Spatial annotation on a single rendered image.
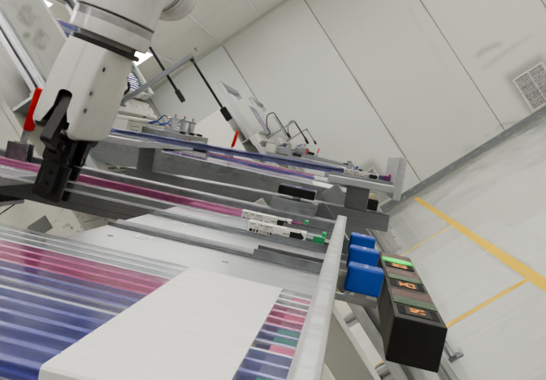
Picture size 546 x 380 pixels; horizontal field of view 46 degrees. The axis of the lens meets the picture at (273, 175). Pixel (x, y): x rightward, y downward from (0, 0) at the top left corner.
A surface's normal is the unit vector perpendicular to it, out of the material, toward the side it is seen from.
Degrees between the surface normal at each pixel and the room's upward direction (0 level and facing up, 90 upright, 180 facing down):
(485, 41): 90
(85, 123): 148
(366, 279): 90
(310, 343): 44
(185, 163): 90
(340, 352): 90
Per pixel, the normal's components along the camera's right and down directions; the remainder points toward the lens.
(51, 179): -0.13, 0.03
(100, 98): 0.90, 0.40
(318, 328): 0.20, -0.98
